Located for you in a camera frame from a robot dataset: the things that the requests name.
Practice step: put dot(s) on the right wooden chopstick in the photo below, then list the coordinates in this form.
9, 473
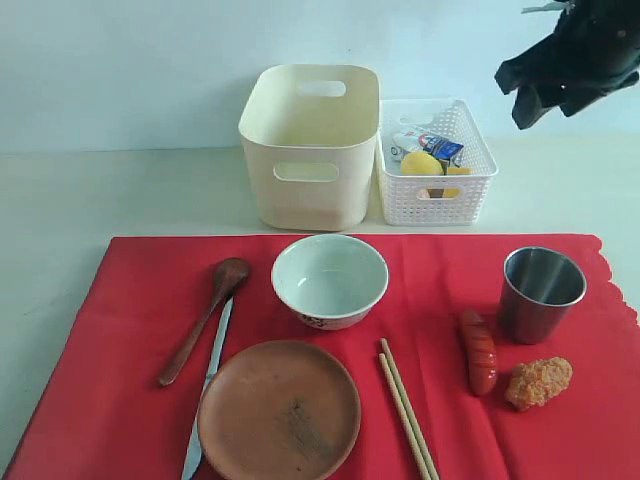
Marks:
409, 410

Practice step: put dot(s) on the brown wooden plate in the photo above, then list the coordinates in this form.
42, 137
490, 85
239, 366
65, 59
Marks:
281, 409

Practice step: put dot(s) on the yellow lemon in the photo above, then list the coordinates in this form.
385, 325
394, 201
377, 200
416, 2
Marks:
420, 163

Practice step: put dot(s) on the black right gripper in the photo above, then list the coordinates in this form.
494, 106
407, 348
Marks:
596, 48

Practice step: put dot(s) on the white perforated plastic basket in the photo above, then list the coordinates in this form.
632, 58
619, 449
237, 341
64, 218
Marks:
452, 119

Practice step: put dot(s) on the blue white milk carton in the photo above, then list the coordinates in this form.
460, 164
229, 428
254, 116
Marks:
415, 138

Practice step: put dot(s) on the fried chicken piece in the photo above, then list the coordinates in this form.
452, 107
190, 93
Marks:
537, 382

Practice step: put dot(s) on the stainless steel cup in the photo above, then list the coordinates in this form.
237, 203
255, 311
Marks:
540, 286

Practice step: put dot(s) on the dark wooden spoon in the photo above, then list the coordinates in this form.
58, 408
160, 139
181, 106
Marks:
229, 275

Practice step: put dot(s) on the steel table knife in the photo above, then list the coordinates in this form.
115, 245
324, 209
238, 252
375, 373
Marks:
194, 450

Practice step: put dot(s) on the white ceramic floral bowl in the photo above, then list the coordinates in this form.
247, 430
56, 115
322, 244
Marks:
330, 281

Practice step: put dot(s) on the yellow cheese wedge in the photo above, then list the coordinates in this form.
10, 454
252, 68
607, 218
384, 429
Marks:
453, 170

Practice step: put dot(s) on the red grilled sausage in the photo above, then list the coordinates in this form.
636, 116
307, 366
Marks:
480, 352

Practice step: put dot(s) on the cream plastic storage bin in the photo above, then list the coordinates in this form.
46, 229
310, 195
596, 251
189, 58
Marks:
309, 135

